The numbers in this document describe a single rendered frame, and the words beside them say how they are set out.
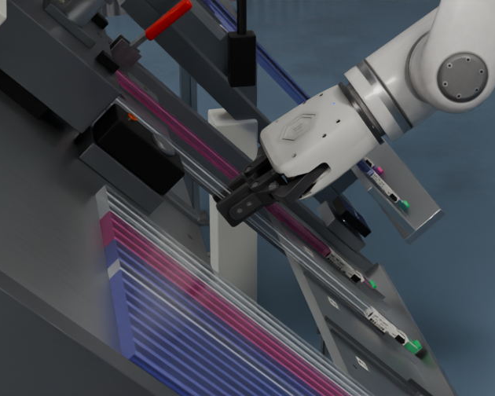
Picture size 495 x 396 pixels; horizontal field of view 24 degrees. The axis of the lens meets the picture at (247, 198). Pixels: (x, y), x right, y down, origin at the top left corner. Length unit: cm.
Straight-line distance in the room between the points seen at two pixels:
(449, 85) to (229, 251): 71
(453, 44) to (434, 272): 188
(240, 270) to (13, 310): 110
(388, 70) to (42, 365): 58
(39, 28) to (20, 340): 33
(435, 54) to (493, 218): 214
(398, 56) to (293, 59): 310
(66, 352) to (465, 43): 54
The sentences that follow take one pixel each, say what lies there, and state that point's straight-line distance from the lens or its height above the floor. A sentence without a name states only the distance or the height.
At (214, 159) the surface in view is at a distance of 126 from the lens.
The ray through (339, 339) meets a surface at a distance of 113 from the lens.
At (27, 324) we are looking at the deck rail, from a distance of 63.
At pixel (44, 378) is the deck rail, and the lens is 65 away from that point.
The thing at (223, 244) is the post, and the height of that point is 65.
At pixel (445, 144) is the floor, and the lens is 358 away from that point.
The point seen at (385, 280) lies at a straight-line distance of 144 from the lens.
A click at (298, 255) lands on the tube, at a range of 120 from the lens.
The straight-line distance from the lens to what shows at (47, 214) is 78.
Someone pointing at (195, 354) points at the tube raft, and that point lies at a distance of 76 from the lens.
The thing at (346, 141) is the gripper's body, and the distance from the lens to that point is 111.
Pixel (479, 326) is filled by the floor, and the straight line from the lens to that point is 271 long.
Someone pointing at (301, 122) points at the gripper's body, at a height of 102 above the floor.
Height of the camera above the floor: 148
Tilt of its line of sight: 28 degrees down
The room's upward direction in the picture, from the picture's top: straight up
